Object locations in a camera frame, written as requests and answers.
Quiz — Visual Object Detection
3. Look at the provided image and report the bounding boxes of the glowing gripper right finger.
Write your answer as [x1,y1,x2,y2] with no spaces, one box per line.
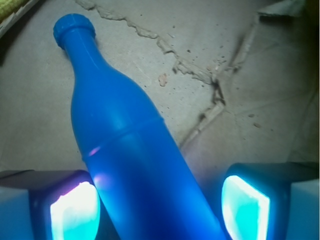
[221,162,320,240]

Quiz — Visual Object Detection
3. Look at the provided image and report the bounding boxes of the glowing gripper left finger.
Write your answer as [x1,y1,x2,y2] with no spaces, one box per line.
[0,170,101,240]

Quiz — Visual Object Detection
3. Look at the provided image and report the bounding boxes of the blue plastic bottle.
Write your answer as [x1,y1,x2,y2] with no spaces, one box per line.
[53,13,225,240]

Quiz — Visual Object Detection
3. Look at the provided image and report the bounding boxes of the brown paper bag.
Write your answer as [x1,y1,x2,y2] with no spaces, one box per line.
[0,0,320,176]

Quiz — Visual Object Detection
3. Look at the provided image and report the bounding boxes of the yellow cloth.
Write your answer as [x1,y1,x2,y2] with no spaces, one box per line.
[0,0,28,23]

